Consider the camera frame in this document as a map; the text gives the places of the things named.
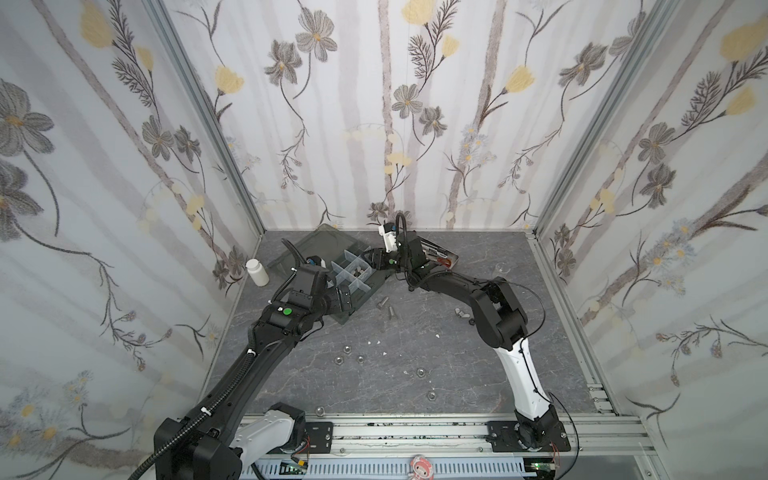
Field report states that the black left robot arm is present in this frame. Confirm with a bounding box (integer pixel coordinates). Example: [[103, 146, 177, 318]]
[[129, 239, 352, 479]]

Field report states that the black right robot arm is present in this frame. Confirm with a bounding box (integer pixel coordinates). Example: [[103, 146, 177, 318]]
[[363, 213, 571, 453]]

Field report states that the green compartment organizer box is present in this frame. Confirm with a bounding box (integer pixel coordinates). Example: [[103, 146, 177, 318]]
[[293, 224, 391, 325]]

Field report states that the white plastic bottle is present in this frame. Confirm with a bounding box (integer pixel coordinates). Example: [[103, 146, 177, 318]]
[[245, 258, 270, 287]]

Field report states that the pink figurine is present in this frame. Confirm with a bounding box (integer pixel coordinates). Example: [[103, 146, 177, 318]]
[[408, 455, 435, 480]]

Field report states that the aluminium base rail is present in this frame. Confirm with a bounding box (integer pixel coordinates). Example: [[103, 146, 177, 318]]
[[161, 412, 661, 480]]

